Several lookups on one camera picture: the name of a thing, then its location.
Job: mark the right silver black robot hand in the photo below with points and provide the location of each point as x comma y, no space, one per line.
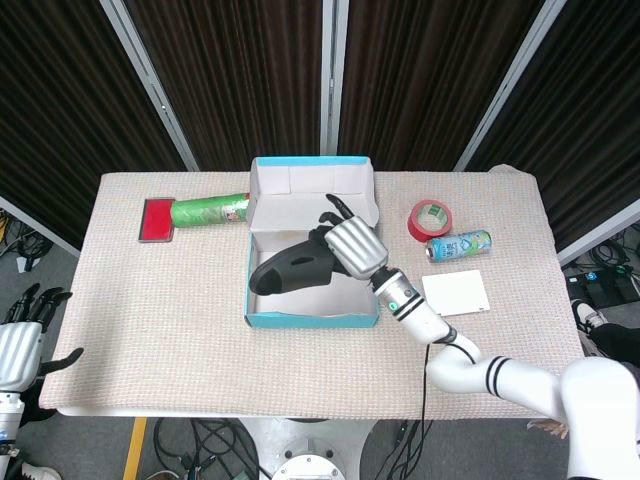
357,245

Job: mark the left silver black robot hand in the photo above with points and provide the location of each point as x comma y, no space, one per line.
17,350

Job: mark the blue cardboard shoebox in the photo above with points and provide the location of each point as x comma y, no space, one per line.
300,205

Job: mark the black shoe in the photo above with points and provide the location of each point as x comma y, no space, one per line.
290,272

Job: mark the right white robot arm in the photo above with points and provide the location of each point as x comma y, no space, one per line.
425,320

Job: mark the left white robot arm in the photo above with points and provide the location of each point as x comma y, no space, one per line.
10,415

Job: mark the red tape roll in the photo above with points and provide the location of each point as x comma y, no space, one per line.
415,227

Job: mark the light blue drink can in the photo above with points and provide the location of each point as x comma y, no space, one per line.
460,246

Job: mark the white square board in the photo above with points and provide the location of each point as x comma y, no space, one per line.
455,292

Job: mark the beige waffle tablecloth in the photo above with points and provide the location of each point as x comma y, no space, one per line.
150,325

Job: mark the green chips tube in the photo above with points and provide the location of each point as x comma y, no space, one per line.
205,212

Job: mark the red ink pad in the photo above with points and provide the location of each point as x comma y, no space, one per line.
156,220

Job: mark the black power strip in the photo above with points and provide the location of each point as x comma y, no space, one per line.
592,285

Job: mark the white black sneaker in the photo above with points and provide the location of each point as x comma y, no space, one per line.
587,312

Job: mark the black trouser leg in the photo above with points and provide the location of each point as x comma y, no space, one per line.
615,337

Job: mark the white partition post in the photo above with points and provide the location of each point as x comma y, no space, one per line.
600,235
150,85
35,222
334,75
505,90

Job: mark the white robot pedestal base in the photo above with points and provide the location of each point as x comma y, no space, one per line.
305,450

